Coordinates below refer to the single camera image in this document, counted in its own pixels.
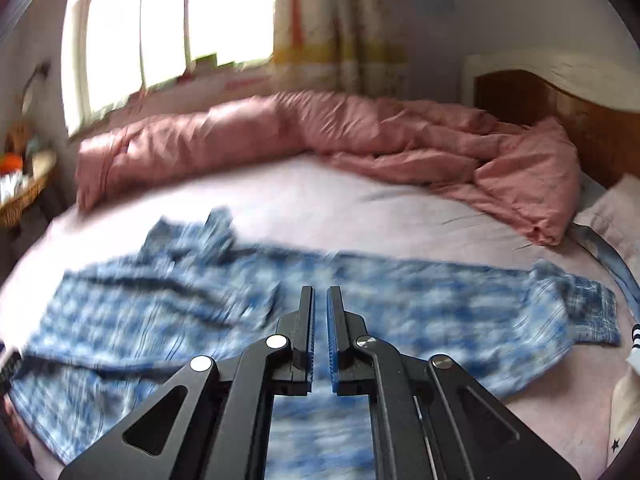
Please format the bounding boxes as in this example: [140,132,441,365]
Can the carved wooden side table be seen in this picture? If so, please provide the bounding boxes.
[0,155,58,228]

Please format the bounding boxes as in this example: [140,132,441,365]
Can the books on windowsill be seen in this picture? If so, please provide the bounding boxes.
[192,52,241,73]

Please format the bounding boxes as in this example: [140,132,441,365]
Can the pink duvet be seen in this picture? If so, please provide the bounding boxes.
[75,92,583,247]

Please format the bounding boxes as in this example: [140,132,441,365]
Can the patterned curtain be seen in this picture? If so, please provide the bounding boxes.
[272,0,411,106]

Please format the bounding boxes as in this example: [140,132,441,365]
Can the pink pillow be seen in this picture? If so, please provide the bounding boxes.
[572,175,640,281]

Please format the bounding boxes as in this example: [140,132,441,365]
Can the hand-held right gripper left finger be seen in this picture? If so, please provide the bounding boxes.
[59,285,317,480]

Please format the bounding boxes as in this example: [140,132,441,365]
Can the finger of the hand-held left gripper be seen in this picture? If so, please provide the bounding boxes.
[0,342,23,396]

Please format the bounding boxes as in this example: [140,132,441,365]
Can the blue plaid shirt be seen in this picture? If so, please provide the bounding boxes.
[10,206,621,480]

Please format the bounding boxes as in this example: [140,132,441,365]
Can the cream bag with black print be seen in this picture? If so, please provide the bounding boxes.
[607,360,640,466]

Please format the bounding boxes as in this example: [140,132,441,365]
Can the wall lamp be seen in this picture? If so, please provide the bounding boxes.
[20,62,53,116]

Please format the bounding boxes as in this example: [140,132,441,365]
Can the wooden headboard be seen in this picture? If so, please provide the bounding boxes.
[462,52,640,191]

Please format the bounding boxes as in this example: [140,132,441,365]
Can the grey blue cloth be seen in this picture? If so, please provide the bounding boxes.
[570,222,640,311]

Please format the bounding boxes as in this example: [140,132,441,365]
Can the window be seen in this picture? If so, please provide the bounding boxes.
[62,0,281,136]

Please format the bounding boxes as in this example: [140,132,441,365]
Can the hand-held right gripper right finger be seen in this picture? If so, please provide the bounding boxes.
[326,285,583,480]

